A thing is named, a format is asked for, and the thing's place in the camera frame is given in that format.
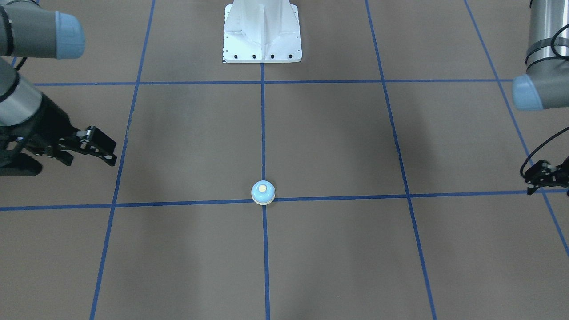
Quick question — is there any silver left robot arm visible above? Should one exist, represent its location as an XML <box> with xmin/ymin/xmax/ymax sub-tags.
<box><xmin>512</xmin><ymin>0</ymin><xmax>569</xmax><ymax>195</ymax></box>

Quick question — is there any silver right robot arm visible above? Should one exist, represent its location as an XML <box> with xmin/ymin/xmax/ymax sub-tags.
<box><xmin>0</xmin><ymin>0</ymin><xmax>116</xmax><ymax>176</ymax></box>

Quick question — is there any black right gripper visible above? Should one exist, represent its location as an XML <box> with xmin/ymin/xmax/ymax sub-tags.
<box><xmin>0</xmin><ymin>96</ymin><xmax>117</xmax><ymax>167</ymax></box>

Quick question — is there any black camera cable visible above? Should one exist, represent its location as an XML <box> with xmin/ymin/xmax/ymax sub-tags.
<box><xmin>519</xmin><ymin>126</ymin><xmax>569</xmax><ymax>178</ymax></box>

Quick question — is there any white camera stand pedestal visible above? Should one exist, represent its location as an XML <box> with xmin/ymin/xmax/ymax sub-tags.
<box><xmin>222</xmin><ymin>0</ymin><xmax>303</xmax><ymax>64</ymax></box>

